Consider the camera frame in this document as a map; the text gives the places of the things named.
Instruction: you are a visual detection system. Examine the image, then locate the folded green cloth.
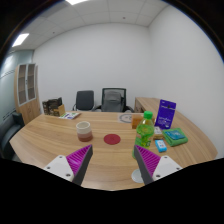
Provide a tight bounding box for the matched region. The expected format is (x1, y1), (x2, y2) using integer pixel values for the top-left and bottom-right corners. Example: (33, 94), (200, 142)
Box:
(162, 127), (189, 147)

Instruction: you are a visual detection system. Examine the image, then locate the rectangular ceiling light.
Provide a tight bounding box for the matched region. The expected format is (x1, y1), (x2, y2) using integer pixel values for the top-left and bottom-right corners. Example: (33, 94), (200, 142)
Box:
(64, 0), (89, 6)
(11, 32), (30, 48)

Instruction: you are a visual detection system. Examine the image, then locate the green and purple booklet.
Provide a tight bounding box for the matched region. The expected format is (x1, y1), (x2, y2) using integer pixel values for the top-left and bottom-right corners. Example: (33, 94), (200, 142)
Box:
(59, 111), (82, 121)

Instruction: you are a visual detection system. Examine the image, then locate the white round cable grommet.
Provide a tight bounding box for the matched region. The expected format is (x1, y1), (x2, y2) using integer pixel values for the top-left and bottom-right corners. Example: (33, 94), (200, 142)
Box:
(131, 168), (145, 184)

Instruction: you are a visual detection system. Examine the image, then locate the wooden shelf unit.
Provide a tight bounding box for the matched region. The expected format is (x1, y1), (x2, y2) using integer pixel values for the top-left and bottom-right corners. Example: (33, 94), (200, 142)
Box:
(13, 63), (42, 126)

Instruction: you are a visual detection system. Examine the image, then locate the green drink bottle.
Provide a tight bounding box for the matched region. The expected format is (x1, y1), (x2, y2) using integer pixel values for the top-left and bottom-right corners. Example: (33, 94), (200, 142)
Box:
(133, 110), (156, 159)

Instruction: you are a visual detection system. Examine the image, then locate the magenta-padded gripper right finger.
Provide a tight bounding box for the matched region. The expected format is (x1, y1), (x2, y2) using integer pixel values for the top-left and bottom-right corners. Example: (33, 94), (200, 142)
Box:
(133, 144), (183, 186)

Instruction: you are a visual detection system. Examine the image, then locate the grey mesh office chair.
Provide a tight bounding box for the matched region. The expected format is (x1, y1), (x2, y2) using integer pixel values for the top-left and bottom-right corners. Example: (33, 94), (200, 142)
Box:
(93, 87), (135, 113)

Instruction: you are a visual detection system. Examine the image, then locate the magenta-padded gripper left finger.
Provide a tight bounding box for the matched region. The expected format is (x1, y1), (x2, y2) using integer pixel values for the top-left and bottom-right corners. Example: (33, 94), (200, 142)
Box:
(43, 143), (94, 187)

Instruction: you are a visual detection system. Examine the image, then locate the dark armchair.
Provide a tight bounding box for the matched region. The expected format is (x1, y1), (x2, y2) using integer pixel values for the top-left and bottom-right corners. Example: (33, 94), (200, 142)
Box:
(0, 112), (25, 160)

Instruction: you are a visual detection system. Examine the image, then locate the small blue and white box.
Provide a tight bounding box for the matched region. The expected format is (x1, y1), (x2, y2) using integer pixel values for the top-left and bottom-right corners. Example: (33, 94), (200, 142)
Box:
(154, 139), (168, 153)

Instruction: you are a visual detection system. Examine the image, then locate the white and brown cup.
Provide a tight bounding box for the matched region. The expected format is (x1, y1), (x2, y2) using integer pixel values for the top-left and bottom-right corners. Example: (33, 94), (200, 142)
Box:
(75, 120), (94, 143)

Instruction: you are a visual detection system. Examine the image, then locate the black office chair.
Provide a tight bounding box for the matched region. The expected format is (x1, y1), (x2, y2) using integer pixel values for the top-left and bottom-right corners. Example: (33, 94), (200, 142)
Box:
(72, 90), (96, 112)

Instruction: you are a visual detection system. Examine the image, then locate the purple pouch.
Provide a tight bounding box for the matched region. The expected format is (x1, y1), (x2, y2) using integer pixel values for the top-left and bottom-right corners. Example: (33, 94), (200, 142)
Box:
(154, 99), (177, 130)

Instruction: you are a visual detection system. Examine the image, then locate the round grey pad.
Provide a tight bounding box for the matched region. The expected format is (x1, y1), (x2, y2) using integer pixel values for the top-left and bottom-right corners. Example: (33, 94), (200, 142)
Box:
(118, 112), (135, 124)

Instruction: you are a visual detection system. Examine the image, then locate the flat round red coaster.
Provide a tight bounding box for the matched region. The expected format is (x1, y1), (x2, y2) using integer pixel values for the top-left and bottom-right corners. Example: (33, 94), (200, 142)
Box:
(103, 133), (122, 146)

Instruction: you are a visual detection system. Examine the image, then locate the wooden side desk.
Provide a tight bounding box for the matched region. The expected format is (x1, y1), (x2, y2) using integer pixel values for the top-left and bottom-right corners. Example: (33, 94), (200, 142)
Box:
(134, 96), (168, 116)

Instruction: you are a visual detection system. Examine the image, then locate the small brown cardboard box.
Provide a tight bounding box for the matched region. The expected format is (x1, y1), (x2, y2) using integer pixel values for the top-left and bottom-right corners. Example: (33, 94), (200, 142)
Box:
(53, 104), (66, 118)

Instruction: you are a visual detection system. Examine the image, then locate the orange-brown cardboard box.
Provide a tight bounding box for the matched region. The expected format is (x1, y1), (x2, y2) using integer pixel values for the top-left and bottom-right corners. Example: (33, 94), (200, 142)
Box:
(131, 114), (146, 130)

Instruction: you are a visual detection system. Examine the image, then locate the flat blue packet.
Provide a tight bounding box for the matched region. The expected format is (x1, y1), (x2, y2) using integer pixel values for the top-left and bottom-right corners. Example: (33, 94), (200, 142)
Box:
(165, 130), (185, 141)

